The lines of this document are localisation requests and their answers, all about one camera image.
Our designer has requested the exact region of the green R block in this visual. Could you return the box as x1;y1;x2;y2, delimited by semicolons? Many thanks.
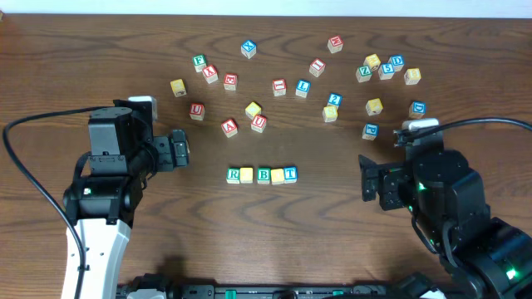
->
226;168;240;184

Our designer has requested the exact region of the yellow O block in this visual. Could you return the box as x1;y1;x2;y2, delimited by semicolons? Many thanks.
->
270;169;285;185
239;167;254;184

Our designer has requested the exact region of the blue T block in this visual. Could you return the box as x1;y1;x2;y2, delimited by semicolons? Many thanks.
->
283;166;298;184

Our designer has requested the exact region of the green B block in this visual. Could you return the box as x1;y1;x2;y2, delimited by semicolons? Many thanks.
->
257;168;271;184

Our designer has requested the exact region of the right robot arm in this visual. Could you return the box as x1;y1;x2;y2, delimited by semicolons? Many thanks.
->
358;135;531;298

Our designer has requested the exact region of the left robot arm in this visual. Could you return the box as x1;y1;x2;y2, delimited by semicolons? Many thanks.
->
62;96;190;298

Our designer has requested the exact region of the red U block left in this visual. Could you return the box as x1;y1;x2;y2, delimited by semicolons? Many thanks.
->
190;103;205;121

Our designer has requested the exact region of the red u block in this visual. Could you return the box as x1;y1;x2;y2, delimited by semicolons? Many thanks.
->
251;115;267;133
190;103;205;121

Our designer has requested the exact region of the blue P block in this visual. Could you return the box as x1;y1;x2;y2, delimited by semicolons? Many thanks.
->
362;123;379;140

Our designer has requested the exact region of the yellow block far left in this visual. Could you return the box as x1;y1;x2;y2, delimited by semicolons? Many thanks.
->
170;79;187;97

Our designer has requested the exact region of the red A block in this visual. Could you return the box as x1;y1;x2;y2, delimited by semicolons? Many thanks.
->
221;119;238;138

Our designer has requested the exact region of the blue D block right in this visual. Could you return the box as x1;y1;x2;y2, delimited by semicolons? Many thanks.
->
409;101;426;119

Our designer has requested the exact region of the blue d block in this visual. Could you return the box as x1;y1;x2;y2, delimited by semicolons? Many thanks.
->
409;101;426;119
388;55;405;72

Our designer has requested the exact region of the yellow K block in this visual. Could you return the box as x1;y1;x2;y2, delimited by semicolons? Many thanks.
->
366;98;383;116

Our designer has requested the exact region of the yellow S block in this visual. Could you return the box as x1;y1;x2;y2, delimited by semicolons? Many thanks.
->
323;105;338;123

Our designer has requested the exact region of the red E block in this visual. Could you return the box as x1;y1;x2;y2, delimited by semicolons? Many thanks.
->
224;73;238;91

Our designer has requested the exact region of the green F block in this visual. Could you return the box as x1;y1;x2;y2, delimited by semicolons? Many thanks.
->
192;54;207;72

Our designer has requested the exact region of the yellow tilted block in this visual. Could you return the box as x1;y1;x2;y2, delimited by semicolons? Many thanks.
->
244;101;262;120

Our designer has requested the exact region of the blue 2 block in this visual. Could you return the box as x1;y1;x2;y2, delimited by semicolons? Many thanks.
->
327;93;343;109

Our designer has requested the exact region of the red U block centre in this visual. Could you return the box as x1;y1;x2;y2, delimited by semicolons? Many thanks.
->
251;115;267;133

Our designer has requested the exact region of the yellow B block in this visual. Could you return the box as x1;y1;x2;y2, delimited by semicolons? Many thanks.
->
404;68;421;86

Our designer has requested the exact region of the green Z block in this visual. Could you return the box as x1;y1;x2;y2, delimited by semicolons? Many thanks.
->
356;66;372;83

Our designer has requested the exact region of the blue 5 block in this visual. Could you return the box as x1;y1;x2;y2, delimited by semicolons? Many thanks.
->
378;63;395;81

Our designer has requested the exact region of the blue D block upper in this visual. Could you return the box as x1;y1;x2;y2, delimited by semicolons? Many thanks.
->
388;55;405;72

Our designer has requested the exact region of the blue L block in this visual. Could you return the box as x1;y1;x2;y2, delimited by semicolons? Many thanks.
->
295;80;311;98

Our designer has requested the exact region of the yellow block with picture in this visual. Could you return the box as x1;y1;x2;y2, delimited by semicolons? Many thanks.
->
363;54;381;71

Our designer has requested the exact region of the blue X block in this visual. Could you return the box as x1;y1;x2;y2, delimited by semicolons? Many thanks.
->
240;40;257;59

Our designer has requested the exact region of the red I block centre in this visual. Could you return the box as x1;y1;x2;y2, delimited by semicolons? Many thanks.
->
273;79;287;96

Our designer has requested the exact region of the red i block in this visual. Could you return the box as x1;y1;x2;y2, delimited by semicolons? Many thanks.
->
273;79;287;96
309;58;326;77

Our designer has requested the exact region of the red I block upper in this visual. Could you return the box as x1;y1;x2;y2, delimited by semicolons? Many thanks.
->
309;58;326;77

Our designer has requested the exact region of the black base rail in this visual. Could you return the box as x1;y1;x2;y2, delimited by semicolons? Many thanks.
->
116;283;413;299

